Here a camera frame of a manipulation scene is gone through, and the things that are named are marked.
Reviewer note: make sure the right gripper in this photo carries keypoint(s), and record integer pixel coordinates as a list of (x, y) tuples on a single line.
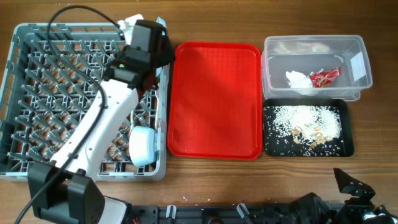
[(364, 205)]

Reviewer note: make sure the pile of white rice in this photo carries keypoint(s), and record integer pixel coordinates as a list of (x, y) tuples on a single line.
[(285, 118)]

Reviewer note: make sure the red plastic serving tray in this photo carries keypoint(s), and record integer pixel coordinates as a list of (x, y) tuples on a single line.
[(216, 101)]

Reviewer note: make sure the clear plastic waste bin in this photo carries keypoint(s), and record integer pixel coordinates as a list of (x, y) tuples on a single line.
[(312, 53)]

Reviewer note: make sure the light blue plate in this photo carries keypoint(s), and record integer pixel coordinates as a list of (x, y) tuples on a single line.
[(160, 70)]

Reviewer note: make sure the peanut shells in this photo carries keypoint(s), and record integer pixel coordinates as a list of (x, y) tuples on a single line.
[(310, 139)]

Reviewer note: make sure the light blue small bowl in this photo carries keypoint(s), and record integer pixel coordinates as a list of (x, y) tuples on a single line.
[(142, 146)]

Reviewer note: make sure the grey plastic dishwasher rack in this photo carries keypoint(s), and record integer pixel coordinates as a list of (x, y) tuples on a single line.
[(47, 88)]

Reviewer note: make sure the black food waste tray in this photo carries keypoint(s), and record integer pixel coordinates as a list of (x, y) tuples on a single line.
[(342, 147)]

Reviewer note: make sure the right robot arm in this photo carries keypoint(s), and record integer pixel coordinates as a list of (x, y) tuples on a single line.
[(312, 209)]

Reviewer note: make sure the crumpled white paper napkin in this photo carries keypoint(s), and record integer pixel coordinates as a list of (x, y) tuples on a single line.
[(298, 80)]

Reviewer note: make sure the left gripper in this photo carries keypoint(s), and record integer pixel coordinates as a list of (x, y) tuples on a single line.
[(168, 55)]

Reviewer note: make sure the red snack wrapper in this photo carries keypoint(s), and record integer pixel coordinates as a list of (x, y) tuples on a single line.
[(325, 77)]

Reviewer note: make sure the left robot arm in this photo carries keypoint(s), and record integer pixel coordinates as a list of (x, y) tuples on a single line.
[(64, 189)]

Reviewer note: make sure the white plastic spoon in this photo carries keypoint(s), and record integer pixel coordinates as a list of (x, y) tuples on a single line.
[(132, 120)]

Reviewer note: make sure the white plastic fork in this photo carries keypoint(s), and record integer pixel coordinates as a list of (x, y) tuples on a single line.
[(157, 95)]

